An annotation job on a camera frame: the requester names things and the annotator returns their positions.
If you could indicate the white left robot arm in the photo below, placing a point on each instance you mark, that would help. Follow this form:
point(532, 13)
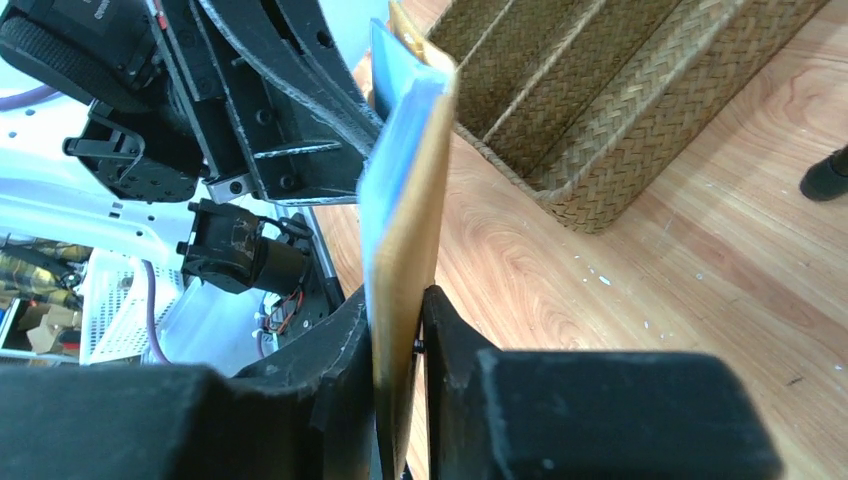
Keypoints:
point(56, 213)

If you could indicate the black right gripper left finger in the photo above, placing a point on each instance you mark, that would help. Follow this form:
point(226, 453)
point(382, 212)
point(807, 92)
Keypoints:
point(303, 412)

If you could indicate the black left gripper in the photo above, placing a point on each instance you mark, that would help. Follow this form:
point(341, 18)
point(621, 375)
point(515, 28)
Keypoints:
point(256, 92)

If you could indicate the black music stand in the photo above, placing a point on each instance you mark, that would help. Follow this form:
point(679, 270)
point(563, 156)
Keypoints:
point(827, 179)

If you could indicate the yellow leather card holder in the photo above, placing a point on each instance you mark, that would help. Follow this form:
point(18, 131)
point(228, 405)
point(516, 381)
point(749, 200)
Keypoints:
point(401, 198)

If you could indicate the woven straw divided tray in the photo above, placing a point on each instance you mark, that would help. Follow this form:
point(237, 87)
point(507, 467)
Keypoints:
point(582, 104)

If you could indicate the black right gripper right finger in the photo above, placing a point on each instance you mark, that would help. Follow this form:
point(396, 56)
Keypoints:
point(519, 414)

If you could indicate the white perforated plastic basket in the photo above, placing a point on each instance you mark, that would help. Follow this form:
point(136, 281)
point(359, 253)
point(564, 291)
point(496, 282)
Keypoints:
point(113, 320)

